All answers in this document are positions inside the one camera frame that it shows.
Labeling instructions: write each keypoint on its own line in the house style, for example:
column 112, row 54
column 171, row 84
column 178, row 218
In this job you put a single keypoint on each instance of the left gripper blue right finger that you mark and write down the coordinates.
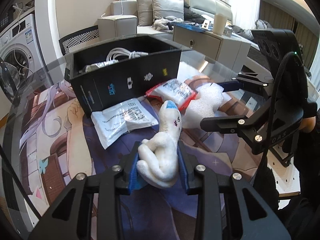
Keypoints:
column 183, row 172

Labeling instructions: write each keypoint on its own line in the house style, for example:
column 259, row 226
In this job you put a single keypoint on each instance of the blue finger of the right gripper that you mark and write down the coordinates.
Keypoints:
column 230, row 86

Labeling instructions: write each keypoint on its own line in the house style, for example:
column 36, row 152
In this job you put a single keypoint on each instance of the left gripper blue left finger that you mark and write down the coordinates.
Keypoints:
column 133, row 174

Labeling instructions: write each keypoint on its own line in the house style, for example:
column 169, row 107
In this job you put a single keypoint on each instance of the white plush toy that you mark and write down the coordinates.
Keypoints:
column 158, row 159

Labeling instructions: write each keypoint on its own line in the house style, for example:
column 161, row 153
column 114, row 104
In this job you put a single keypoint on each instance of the white foam piece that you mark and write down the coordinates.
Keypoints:
column 206, row 103

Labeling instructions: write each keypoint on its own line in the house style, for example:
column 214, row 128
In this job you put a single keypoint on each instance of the red white snack packet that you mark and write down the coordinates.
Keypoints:
column 176, row 91

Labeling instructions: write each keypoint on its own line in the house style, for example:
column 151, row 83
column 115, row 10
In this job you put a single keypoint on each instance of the white printed plastic pouch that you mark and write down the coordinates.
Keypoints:
column 95, row 66

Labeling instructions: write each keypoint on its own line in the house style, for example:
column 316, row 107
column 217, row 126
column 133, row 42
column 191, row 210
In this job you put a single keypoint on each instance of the right hand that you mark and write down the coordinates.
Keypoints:
column 308, row 124

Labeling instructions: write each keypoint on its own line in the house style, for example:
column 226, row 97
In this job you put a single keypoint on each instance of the grey drawer cabinet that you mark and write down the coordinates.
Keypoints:
column 229, row 51

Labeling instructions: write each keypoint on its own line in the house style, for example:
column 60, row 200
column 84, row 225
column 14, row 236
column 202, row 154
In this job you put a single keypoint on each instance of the white paper cup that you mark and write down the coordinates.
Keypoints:
column 219, row 24

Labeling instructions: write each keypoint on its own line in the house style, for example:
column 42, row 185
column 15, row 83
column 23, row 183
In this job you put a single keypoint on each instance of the blue book on cabinet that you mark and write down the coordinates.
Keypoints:
column 191, row 26

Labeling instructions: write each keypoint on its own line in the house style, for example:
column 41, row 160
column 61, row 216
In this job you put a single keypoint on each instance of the black jacket on sofa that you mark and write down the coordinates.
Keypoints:
column 191, row 16

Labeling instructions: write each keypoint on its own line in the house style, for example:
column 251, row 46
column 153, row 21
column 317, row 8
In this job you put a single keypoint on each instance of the grey sofa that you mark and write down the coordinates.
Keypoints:
column 132, row 17

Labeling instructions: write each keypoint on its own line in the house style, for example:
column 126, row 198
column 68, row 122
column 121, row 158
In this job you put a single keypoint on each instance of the anime printed desk mat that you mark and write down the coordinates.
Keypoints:
column 60, row 142

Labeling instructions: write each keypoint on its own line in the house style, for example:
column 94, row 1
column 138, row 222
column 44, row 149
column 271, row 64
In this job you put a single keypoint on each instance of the grey fluffy cloth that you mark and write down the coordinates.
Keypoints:
column 166, row 24

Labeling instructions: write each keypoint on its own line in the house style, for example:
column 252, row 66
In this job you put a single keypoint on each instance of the glass round table top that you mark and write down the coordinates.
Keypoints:
column 227, row 205

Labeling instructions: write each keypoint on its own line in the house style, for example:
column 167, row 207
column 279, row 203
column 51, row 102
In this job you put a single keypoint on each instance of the grey cushion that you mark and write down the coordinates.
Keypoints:
column 165, row 8

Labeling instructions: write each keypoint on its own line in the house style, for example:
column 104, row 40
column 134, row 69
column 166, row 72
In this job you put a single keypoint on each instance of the black cardboard box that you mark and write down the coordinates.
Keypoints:
column 125, row 79

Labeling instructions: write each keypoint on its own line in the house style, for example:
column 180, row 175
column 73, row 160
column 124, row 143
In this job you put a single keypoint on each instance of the beige cushion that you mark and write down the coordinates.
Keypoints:
column 145, row 12

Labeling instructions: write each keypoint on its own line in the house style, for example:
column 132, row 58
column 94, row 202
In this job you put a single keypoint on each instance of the white washing machine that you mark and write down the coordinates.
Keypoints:
column 21, row 50

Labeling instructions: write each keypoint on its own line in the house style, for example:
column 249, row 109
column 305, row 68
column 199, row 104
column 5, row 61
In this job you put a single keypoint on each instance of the black pressure cooker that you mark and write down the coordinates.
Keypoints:
column 7, row 17

